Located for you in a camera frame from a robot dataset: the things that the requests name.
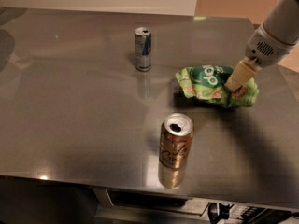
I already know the black equipment under table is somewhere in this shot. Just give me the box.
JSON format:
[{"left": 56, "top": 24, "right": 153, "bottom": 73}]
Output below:
[{"left": 207, "top": 203, "right": 299, "bottom": 224}]

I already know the silver blue energy drink can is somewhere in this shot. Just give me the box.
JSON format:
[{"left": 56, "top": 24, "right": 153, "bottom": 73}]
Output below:
[{"left": 135, "top": 27, "right": 151, "bottom": 72}]

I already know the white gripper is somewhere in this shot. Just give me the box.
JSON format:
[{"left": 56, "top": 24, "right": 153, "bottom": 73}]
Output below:
[{"left": 224, "top": 25, "right": 294, "bottom": 92}]

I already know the gold soda can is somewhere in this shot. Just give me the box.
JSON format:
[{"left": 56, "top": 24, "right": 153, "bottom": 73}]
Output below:
[{"left": 159, "top": 113, "right": 194, "bottom": 169}]

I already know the grey drawer under table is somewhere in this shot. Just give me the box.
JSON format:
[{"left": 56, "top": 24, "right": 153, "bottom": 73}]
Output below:
[{"left": 93, "top": 188, "right": 209, "bottom": 223}]

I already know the green rice chip bag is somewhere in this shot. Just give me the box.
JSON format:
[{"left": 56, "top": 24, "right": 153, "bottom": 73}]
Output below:
[{"left": 175, "top": 65, "right": 259, "bottom": 108}]

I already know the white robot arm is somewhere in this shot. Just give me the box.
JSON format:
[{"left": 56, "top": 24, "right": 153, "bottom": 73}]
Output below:
[{"left": 225, "top": 0, "right": 299, "bottom": 92}]

